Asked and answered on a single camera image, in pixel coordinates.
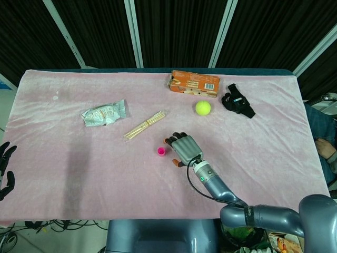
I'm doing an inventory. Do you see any green plastic bag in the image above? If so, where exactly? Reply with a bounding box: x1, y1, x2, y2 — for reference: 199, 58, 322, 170
222, 226, 264, 248

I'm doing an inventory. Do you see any grey-blue robot torso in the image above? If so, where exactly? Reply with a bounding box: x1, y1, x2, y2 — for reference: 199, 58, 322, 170
105, 219, 220, 253

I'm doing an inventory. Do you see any white partition post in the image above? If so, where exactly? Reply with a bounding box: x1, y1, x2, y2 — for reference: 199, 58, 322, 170
43, 0, 86, 68
124, 0, 144, 68
207, 0, 238, 68
292, 0, 337, 77

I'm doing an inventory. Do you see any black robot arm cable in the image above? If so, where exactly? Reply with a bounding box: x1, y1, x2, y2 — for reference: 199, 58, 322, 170
186, 157, 253, 209

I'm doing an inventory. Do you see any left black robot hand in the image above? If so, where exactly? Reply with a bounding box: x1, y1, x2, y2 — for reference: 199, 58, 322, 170
0, 141, 18, 201

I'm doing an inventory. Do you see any seated person in jeans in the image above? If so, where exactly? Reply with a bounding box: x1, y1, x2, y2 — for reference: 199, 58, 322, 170
304, 102, 337, 190

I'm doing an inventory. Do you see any orange cardboard snack box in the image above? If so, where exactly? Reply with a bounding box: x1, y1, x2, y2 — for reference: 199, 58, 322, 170
166, 70, 221, 99

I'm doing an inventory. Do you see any black wrist strap glove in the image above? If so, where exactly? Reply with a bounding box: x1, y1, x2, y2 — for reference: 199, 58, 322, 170
221, 83, 256, 119

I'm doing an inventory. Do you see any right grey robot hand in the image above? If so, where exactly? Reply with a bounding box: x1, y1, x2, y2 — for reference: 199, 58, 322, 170
164, 131, 205, 168

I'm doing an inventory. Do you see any yellow-green tennis ball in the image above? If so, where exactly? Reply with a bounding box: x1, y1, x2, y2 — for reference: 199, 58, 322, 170
195, 101, 212, 116

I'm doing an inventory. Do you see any tangle of floor cables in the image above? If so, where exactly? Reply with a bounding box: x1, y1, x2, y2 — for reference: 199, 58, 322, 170
0, 219, 108, 253

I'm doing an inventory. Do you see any silver foil snack bag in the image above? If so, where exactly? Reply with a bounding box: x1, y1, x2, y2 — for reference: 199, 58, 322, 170
80, 99, 127, 128

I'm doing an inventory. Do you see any pink velvet table cloth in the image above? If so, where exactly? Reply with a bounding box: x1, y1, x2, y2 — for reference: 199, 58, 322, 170
0, 69, 334, 228

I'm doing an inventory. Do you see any printed cardboard package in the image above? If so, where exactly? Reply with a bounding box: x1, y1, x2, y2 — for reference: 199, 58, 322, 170
266, 231, 303, 253

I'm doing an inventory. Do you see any white and blue panel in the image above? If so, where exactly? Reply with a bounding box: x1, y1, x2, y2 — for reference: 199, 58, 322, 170
0, 73, 14, 91

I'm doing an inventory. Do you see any bundle of wooden sticks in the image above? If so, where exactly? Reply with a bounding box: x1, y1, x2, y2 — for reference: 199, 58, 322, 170
123, 110, 167, 142

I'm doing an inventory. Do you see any grey metal chair frame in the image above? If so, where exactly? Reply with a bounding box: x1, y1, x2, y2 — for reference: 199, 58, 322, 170
313, 92, 337, 114

